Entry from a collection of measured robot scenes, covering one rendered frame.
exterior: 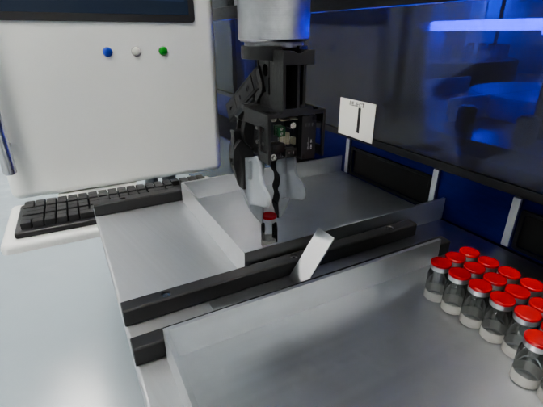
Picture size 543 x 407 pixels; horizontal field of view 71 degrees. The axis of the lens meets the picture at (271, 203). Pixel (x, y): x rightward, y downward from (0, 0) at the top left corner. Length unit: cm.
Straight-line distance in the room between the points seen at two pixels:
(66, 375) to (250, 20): 150
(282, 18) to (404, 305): 32
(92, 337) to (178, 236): 129
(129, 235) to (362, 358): 37
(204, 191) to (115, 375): 108
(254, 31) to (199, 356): 31
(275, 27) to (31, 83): 67
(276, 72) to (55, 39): 64
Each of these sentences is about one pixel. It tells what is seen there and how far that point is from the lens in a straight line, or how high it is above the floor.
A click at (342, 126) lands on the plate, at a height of 100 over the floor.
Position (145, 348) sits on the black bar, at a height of 90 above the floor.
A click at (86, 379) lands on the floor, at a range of 167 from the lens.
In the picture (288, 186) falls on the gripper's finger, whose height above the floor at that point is 97.
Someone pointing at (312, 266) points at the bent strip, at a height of 91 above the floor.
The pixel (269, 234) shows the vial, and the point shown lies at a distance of 51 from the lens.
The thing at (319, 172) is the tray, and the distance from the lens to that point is 79.
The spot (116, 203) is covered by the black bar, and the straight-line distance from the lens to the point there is 66.
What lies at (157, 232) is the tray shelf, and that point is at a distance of 59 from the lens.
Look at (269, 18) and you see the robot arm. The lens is 40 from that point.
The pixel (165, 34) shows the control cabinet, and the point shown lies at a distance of 99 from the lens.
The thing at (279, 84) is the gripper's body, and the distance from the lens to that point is 40.
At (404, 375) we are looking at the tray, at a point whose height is 88.
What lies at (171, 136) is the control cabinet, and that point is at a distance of 101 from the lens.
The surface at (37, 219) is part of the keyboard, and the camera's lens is 84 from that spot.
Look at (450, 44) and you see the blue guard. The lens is 53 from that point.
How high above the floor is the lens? 115
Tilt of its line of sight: 24 degrees down
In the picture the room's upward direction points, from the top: straight up
